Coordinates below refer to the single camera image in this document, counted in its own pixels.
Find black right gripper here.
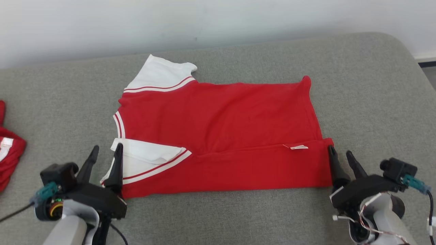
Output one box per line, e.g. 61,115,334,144
327,145,403,210

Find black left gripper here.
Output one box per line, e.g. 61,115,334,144
64,143,127,221

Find red Bulls basketball shorts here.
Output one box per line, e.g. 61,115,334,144
0,100,27,193

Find red shirt with white sleeves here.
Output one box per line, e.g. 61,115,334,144
100,54,335,199

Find teal left camera connector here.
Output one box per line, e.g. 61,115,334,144
32,181,59,207

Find teal camera connector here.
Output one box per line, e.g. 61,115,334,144
32,181,59,207
402,174,432,195

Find teal right camera connector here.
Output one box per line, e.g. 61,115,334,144
402,174,432,195

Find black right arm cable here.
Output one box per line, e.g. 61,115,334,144
426,190,436,239

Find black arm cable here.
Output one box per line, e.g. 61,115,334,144
0,202,35,224
426,190,436,239

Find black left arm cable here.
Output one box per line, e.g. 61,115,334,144
0,202,35,224

